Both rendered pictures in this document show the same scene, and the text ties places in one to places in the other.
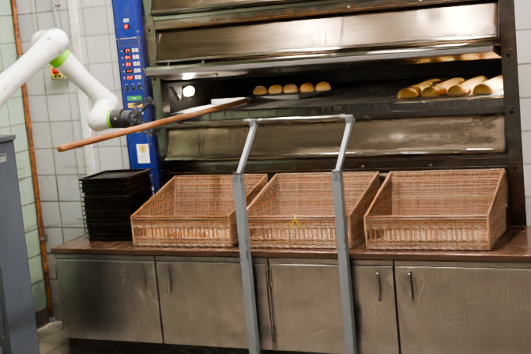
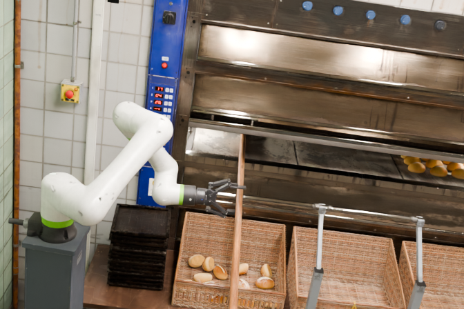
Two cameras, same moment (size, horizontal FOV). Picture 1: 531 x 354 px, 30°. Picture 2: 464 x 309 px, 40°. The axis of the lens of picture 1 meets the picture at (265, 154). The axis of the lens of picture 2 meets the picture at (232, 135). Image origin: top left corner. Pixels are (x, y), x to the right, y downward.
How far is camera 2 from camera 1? 3.13 m
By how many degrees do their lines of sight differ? 30
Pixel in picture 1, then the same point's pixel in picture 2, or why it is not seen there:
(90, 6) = (120, 32)
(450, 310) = not seen: outside the picture
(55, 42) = (165, 136)
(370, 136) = (390, 207)
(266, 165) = (283, 215)
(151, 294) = not seen: outside the picture
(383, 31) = (433, 125)
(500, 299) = not seen: outside the picture
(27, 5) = (35, 11)
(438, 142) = (451, 223)
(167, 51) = (205, 98)
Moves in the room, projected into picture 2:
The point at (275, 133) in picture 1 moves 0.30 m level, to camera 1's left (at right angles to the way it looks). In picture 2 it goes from (299, 189) to (249, 193)
